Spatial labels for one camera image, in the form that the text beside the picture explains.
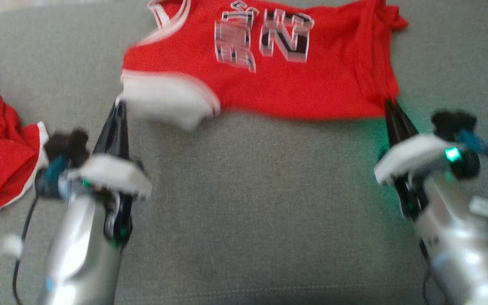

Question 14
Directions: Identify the white paper label tag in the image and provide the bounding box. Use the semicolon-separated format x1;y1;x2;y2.
469;196;488;217
0;234;23;260

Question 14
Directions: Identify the red basketball jersey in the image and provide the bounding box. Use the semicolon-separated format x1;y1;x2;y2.
120;0;409;132

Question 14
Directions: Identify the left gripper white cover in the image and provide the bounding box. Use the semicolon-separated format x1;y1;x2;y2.
68;101;151;248

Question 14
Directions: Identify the grey sofa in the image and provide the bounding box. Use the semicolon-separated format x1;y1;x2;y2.
0;0;488;305

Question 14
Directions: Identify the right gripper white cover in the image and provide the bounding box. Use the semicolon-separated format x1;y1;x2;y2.
373;98;460;221

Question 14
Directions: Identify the black cable with teal plug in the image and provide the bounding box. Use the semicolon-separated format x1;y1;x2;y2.
12;156;67;305
457;128;488;238

